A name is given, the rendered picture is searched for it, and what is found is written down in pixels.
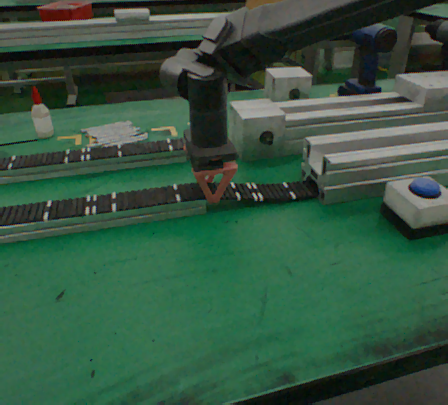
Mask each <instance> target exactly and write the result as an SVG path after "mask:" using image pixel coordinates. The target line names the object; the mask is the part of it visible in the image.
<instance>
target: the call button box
mask: <svg viewBox="0 0 448 405"><path fill-rule="evenodd" d="M417 178H429V179H431V180H433V179H432V178H430V177H429V176H424V177H417ZM417 178H411V179H404V180H397V181H391V182H388V183H387V187H386V191H385V195H384V199H383V201H384V202H383V203H382V206H381V210H380V212H381V214H383V215H384V216H385V217H386V218H387V220H388V221H389V222H390V223H391V224H392V225H393V226H394V227H395V228H396V229H397V230H398V231H399V232H400V233H401V234H403V235H404V236H406V237H407V238H408V239H409V240H415V239H420V238H425V237H429V236H435V235H440V234H445V233H448V190H447V189H446V188H444V187H443V186H442V185H440V184H439V183H438V184H439V186H440V191H439V193H438V194H436V195H424V194H421V193H418V192H416V191H415V190H414V189H413V188H412V187H411V184H412V181H413V180H414V179H417Z"/></svg>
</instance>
